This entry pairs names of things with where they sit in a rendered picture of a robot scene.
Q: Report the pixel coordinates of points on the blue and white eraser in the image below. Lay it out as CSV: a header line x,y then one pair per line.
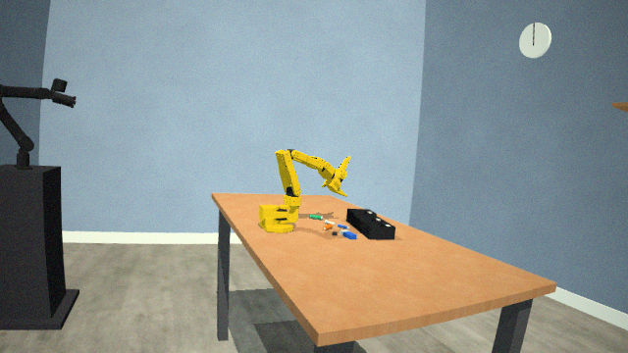
x,y
348,234

